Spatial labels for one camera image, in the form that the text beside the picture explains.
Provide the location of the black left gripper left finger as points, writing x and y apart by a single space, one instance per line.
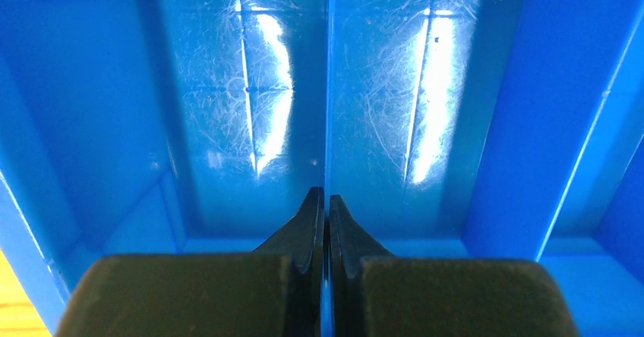
273 290

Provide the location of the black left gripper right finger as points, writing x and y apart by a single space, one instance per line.
376 293

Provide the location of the blue plastic divided bin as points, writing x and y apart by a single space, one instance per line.
451 128

